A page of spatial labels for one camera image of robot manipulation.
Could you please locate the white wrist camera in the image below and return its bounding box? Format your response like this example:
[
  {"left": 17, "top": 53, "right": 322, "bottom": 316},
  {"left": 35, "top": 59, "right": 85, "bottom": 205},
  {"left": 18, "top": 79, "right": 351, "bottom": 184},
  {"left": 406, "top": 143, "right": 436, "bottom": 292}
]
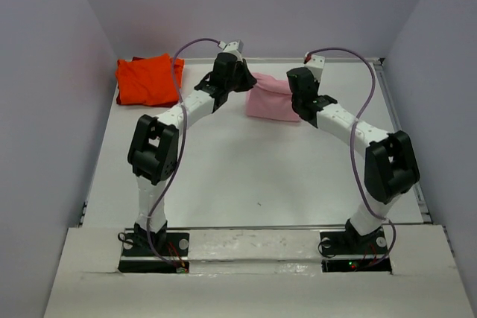
[
  {"left": 218, "top": 39, "right": 244, "bottom": 58},
  {"left": 304, "top": 54, "right": 326, "bottom": 82}
]

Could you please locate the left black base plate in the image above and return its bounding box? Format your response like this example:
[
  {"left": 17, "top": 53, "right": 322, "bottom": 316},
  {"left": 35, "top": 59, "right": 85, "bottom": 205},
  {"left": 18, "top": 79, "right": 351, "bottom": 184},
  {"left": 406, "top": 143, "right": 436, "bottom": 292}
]
[{"left": 117, "top": 230, "right": 190, "bottom": 274}]

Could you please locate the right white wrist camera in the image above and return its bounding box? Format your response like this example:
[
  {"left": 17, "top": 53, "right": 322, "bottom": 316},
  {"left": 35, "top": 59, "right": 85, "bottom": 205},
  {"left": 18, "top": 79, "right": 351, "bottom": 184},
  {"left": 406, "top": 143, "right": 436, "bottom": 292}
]
[{"left": 304, "top": 54, "right": 326, "bottom": 82}]

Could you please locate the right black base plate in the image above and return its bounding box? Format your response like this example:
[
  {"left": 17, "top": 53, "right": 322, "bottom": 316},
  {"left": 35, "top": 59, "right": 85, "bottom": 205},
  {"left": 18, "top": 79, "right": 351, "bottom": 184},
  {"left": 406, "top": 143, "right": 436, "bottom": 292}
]
[{"left": 318, "top": 229, "right": 392, "bottom": 273}]

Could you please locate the pink t shirt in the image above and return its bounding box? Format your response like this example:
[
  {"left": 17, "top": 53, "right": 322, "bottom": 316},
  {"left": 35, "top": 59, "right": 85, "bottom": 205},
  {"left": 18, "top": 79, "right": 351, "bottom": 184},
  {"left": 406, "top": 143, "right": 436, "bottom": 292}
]
[{"left": 245, "top": 72, "right": 300, "bottom": 122}]

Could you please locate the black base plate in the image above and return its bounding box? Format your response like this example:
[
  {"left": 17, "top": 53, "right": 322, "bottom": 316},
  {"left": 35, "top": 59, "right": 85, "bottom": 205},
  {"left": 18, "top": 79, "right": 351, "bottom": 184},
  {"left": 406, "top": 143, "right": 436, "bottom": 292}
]
[
  {"left": 117, "top": 230, "right": 190, "bottom": 274},
  {"left": 318, "top": 229, "right": 392, "bottom": 273}
]

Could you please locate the folded orange t shirt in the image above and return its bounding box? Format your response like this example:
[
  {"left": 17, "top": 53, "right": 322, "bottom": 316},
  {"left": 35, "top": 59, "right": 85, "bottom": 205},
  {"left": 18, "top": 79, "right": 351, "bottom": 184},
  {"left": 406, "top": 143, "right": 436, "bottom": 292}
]
[{"left": 130, "top": 54, "right": 179, "bottom": 107}]

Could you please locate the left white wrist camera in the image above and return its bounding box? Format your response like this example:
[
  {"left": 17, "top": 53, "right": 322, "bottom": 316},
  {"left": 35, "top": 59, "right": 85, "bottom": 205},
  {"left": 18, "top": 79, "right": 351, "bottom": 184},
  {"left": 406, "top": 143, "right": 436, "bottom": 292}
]
[{"left": 218, "top": 39, "right": 244, "bottom": 58}]

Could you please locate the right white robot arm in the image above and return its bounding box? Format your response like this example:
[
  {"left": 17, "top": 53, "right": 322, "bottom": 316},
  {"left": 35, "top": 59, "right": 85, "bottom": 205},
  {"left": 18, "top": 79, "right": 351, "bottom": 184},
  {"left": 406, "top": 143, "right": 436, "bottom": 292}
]
[{"left": 287, "top": 67, "right": 420, "bottom": 258}]

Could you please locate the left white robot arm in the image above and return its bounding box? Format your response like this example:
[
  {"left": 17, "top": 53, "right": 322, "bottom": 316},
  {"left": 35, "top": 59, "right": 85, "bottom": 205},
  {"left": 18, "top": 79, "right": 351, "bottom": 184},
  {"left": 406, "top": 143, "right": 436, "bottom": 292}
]
[{"left": 127, "top": 50, "right": 256, "bottom": 255}]

